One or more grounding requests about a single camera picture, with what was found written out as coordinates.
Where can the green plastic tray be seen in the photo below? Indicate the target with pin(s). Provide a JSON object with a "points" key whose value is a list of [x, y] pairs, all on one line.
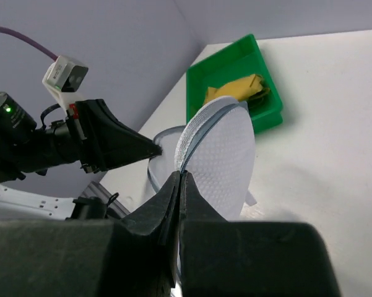
{"points": [[237, 60]]}

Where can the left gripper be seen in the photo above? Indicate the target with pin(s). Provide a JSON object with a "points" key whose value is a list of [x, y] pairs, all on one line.
{"points": [[105, 144]]}

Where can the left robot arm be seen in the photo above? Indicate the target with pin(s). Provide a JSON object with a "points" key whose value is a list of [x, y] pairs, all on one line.
{"points": [[19, 204]]}

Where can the yellow bra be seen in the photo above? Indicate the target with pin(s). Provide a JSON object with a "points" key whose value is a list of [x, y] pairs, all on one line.
{"points": [[247, 88]]}

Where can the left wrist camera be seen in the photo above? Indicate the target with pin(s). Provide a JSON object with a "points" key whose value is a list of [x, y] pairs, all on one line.
{"points": [[63, 79]]}

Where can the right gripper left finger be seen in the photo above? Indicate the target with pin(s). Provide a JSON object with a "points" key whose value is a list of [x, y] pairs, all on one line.
{"points": [[134, 256]]}

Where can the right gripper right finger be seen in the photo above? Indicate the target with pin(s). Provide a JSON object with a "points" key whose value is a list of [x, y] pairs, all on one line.
{"points": [[253, 250]]}

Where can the white mesh laundry bag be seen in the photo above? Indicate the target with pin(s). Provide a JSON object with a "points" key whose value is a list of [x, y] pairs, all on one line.
{"points": [[214, 154]]}

